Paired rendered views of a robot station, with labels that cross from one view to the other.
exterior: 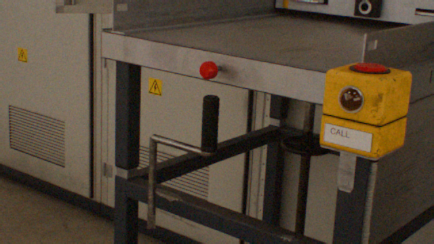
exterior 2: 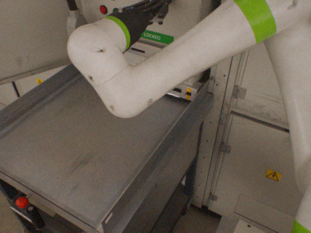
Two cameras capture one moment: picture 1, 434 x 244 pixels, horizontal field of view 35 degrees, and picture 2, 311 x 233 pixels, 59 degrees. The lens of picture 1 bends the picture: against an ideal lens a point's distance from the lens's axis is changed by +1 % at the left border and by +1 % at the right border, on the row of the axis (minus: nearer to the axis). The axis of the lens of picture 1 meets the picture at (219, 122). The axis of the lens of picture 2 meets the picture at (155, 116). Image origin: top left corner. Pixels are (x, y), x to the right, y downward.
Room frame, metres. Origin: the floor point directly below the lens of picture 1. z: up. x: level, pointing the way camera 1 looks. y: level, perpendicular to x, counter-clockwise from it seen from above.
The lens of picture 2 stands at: (0.72, -0.30, 1.53)
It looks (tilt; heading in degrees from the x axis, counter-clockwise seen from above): 42 degrees down; 352
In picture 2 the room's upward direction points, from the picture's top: straight up
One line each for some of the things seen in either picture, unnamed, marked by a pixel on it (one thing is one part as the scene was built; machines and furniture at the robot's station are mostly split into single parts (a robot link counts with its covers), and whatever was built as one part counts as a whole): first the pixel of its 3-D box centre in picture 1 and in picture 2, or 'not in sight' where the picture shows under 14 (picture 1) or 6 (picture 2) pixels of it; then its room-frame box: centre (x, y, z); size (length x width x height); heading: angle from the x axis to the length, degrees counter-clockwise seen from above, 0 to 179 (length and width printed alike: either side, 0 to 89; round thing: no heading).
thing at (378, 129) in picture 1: (365, 108); not in sight; (0.84, -0.18, 0.85); 0.08 x 0.08 x 0.10; 53
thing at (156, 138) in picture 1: (180, 165); (29, 222); (1.24, 0.07, 0.62); 0.17 x 0.03 x 0.30; 52
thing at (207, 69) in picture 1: (211, 69); (24, 199); (1.20, 0.02, 0.82); 0.04 x 0.03 x 0.03; 143
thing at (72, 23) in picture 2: not in sight; (80, 37); (1.76, -0.14, 1.04); 0.08 x 0.05 x 0.17; 142
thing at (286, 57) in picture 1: (315, 47); (102, 124); (1.49, -0.20, 0.82); 0.68 x 0.62 x 0.06; 143
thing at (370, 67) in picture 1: (369, 72); not in sight; (0.84, -0.18, 0.90); 0.04 x 0.04 x 0.02
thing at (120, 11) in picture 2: not in sight; (121, 31); (1.39, -0.30, 1.22); 0.09 x 0.06 x 0.12; 53
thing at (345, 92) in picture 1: (348, 99); not in sight; (0.80, -0.15, 0.87); 0.03 x 0.01 x 0.03; 53
